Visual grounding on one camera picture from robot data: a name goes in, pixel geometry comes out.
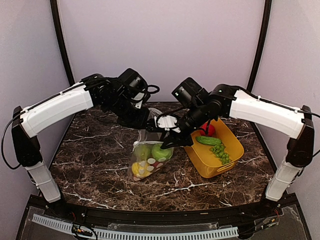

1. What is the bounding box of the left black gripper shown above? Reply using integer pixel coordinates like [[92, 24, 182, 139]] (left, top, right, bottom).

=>
[[105, 93, 151, 129]]

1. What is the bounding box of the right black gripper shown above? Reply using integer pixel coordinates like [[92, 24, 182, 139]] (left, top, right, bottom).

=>
[[159, 101, 209, 149]]

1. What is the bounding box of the green apple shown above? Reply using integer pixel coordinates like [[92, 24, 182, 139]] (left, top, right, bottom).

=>
[[151, 143, 173, 162]]

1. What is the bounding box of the red tomato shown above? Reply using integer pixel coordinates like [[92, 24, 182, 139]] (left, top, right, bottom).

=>
[[152, 161, 164, 169]]

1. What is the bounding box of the polka dot zip bag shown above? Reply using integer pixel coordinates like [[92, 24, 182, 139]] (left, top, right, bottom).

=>
[[127, 107, 175, 181]]

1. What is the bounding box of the green pear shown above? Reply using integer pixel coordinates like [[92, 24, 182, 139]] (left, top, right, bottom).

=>
[[133, 144, 152, 161]]

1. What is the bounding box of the green bitter cucumber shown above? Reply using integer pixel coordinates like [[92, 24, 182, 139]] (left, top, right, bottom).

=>
[[195, 135, 222, 146]]

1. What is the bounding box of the red apple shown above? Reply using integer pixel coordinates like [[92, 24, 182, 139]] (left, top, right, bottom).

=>
[[199, 123, 216, 137]]

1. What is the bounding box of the yellow lemon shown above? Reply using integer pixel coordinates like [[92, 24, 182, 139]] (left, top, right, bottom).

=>
[[131, 162, 146, 178]]

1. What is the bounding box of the green grape bunch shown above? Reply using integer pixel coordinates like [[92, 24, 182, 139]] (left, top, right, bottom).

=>
[[210, 144, 231, 165]]

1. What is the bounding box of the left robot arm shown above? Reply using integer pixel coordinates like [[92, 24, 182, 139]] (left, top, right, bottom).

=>
[[6, 68, 152, 218]]

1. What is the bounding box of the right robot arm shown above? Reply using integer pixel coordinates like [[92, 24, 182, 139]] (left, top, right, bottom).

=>
[[155, 77, 317, 217]]

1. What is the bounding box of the yellow plastic basket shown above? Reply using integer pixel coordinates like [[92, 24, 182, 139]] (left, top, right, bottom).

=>
[[184, 119, 244, 178]]

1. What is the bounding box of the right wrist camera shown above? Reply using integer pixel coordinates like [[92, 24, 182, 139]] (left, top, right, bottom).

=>
[[146, 115, 181, 133]]

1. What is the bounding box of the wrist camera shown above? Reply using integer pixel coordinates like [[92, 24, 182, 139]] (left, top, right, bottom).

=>
[[129, 84, 160, 109], [146, 115, 181, 133]]

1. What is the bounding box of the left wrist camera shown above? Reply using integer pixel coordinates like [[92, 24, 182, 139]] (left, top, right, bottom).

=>
[[129, 84, 160, 109]]

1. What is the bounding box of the black front rail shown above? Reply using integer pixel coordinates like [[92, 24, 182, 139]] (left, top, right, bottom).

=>
[[38, 199, 261, 226]]

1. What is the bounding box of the white slotted cable duct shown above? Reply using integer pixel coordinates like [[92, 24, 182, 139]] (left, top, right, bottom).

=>
[[31, 214, 239, 240]]

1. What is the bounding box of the left black frame post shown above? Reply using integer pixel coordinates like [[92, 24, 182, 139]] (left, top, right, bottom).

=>
[[49, 0, 75, 86]]

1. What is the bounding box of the black frame post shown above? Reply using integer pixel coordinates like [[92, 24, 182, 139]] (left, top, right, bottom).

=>
[[49, 0, 75, 86], [246, 0, 272, 92]]

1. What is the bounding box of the right black frame post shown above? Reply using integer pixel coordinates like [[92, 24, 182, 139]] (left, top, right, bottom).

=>
[[246, 0, 272, 92]]

